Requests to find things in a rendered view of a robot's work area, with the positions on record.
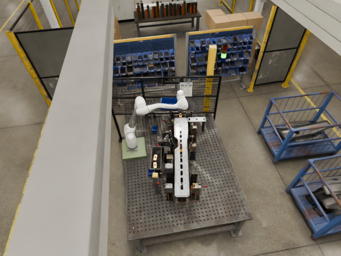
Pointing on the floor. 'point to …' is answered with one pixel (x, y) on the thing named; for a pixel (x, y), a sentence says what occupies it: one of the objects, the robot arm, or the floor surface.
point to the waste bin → (254, 61)
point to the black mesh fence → (164, 95)
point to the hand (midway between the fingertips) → (180, 113)
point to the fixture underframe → (235, 229)
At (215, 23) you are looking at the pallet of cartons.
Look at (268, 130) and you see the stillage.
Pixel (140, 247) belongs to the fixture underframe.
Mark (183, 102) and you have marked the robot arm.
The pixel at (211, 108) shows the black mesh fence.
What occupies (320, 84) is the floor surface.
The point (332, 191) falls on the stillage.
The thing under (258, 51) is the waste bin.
